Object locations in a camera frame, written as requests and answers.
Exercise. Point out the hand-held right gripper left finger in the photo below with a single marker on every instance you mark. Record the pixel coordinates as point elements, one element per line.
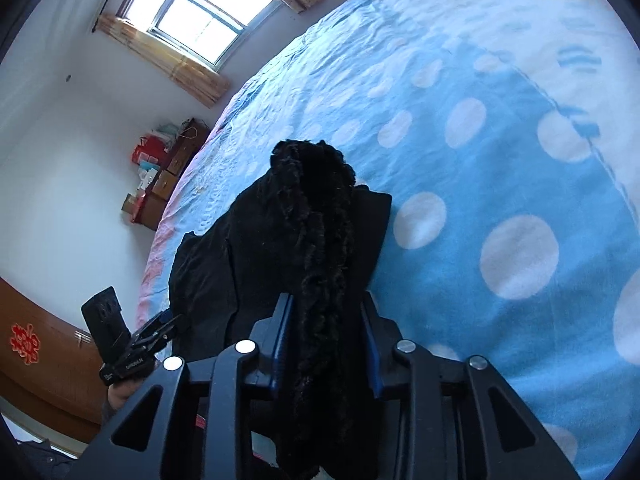
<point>281,340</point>

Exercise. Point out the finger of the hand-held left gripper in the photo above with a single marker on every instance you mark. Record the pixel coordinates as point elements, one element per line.
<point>150,330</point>
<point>165,337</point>

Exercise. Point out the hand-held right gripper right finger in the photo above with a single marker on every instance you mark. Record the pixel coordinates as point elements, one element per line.
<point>372,360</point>

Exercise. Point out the black pants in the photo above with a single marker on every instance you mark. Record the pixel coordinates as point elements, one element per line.
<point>310,210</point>

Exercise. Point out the person's left hand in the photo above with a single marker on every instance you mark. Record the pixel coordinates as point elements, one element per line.
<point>120,397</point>

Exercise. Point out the wooden door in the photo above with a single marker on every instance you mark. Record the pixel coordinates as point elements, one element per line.
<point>45,375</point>

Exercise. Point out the red door decoration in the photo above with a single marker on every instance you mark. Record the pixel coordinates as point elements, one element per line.
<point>24,342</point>

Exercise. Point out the cardboard box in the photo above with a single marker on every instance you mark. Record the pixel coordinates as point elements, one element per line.
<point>131,204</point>

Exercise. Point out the dark cloth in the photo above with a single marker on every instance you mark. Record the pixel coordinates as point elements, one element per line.
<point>47,462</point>

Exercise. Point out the wooden nightstand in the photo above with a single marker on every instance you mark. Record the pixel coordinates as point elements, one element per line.
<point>172,175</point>

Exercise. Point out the red bag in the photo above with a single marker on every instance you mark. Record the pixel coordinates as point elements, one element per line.
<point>149,151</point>

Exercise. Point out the teal bag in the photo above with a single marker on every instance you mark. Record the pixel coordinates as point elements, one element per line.
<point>167,132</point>

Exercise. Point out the blue polka dot blanket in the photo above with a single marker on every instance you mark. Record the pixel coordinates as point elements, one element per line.
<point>475,160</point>

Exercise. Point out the window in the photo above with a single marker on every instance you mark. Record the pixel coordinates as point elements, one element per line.
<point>210,15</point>

